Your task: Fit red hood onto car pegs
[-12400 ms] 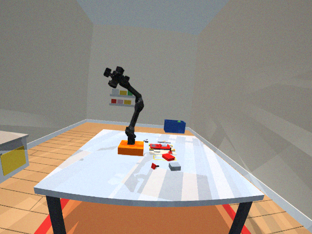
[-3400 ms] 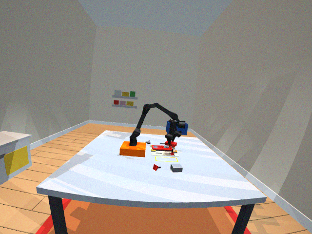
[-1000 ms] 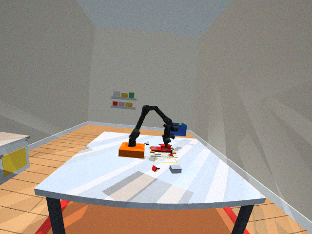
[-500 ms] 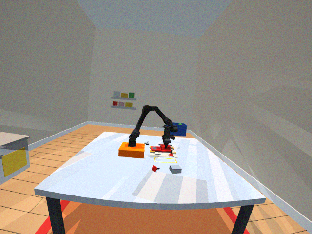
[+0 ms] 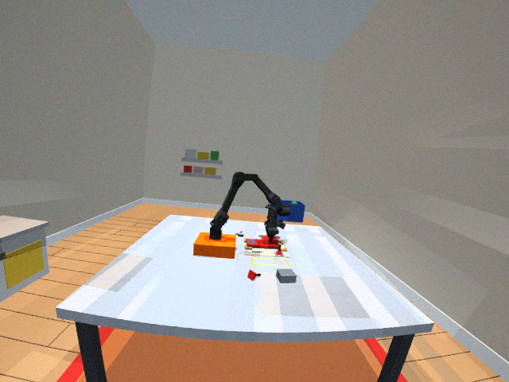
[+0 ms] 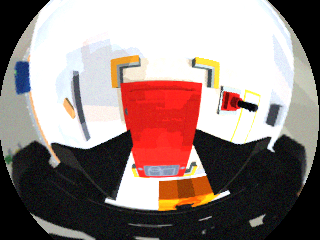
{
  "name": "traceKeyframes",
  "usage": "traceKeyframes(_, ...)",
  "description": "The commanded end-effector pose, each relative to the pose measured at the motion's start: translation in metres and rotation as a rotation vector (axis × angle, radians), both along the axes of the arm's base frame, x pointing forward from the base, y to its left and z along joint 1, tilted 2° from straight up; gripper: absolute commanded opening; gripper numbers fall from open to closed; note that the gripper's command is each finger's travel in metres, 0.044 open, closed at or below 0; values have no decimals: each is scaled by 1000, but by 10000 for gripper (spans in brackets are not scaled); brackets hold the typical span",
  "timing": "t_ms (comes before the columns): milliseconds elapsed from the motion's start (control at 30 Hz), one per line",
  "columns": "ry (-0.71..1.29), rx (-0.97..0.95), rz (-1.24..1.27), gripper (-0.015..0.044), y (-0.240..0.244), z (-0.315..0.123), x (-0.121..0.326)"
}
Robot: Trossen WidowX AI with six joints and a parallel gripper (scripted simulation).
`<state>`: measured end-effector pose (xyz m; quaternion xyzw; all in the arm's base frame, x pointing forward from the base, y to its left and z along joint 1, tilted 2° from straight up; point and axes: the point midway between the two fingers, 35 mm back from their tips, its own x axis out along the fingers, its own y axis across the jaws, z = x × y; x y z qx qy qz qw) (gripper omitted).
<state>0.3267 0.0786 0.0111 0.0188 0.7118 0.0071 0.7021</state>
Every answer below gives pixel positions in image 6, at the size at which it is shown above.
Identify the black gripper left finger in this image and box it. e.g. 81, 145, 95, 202
49, 129, 133, 201

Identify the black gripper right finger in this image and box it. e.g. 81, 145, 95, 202
193, 128, 272, 196

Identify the grey metal bar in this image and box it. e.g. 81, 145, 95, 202
69, 71, 91, 141

